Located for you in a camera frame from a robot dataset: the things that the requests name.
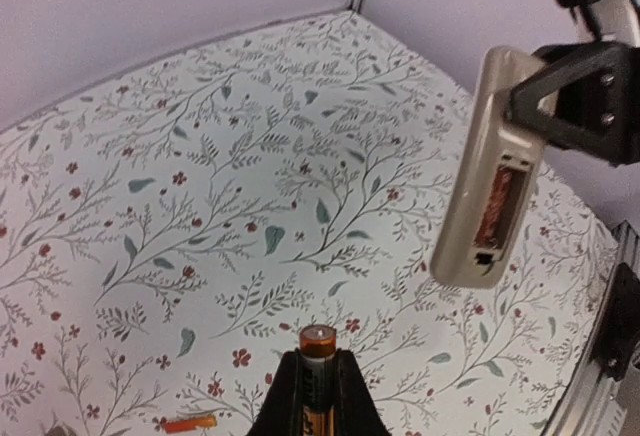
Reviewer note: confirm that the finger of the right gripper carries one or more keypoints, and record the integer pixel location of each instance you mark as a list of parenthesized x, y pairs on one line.
[(586, 98)]

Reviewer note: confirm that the grey battery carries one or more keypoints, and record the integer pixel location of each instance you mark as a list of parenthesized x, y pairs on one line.
[(318, 348)]

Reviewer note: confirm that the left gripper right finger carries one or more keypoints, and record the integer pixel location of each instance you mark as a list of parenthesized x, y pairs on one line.
[(355, 413)]

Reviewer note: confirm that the grey white remote control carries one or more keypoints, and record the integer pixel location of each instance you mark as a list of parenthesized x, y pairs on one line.
[(497, 174)]

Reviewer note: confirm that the orange battery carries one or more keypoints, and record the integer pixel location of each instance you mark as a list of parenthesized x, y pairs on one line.
[(189, 424)]

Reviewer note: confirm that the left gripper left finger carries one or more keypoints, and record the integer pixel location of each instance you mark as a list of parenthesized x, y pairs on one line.
[(281, 411)]

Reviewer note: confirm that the floral patterned table mat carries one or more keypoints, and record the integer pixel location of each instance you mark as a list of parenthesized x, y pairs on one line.
[(165, 236)]

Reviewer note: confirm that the front aluminium rail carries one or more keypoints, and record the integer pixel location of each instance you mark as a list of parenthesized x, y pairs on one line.
[(603, 395)]

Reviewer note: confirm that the grey remote battery cover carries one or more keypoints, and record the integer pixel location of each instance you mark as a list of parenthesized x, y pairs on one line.
[(55, 430)]

